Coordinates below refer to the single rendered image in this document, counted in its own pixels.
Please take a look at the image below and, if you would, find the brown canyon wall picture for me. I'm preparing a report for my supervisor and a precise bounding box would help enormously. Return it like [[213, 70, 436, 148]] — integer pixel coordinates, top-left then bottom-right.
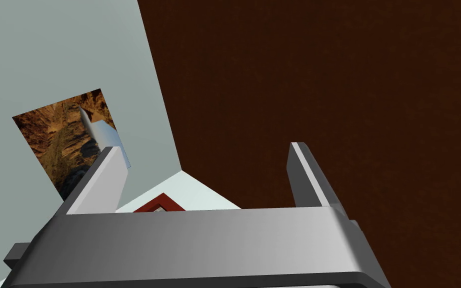
[[12, 88, 132, 202]]

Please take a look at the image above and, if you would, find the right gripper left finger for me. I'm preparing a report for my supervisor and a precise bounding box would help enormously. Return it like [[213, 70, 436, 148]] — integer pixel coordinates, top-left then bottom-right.
[[55, 145, 129, 216]]

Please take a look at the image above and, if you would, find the red framed picture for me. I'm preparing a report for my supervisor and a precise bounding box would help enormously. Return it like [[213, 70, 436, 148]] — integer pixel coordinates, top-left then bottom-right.
[[132, 192, 186, 213]]

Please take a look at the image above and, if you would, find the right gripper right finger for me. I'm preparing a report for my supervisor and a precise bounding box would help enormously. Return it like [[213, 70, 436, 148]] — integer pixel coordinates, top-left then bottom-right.
[[286, 141, 349, 219]]

